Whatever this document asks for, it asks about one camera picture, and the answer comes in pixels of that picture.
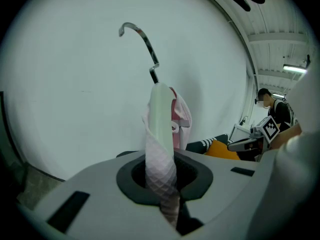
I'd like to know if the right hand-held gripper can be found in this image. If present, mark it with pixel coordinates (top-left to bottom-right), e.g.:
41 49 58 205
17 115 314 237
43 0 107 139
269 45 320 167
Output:
226 115 281 156

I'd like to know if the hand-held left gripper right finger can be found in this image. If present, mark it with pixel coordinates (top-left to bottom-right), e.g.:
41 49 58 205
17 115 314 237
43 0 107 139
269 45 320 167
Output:
173 148 275 235

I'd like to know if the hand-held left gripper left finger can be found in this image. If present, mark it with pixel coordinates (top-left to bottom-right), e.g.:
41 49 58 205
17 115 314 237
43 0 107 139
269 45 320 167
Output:
16 149 181 240

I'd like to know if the pink cloth garment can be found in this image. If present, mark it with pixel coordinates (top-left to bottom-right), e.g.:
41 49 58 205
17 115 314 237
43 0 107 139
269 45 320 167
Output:
141 86 193 231

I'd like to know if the white clothes hanger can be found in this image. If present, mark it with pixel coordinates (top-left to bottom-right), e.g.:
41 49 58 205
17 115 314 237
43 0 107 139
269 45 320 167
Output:
118 22 176 157

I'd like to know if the person's right forearm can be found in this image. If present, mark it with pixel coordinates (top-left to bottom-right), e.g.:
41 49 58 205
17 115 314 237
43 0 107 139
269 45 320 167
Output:
269 122 303 151

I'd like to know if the white cabinet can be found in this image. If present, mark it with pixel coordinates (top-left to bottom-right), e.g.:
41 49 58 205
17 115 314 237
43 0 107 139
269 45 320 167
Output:
233 122 254 145

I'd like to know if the orange cushion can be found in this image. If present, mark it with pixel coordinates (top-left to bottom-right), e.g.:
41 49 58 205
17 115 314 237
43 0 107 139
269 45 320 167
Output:
204 140 241 161

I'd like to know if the person's white t-shirt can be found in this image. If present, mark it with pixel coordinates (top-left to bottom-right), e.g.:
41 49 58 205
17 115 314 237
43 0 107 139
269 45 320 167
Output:
249 66 320 240

